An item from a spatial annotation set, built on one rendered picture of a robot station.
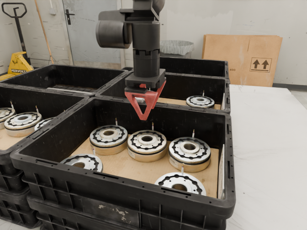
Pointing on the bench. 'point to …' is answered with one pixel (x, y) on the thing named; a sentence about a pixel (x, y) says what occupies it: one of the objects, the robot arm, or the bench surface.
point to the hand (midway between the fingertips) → (147, 110)
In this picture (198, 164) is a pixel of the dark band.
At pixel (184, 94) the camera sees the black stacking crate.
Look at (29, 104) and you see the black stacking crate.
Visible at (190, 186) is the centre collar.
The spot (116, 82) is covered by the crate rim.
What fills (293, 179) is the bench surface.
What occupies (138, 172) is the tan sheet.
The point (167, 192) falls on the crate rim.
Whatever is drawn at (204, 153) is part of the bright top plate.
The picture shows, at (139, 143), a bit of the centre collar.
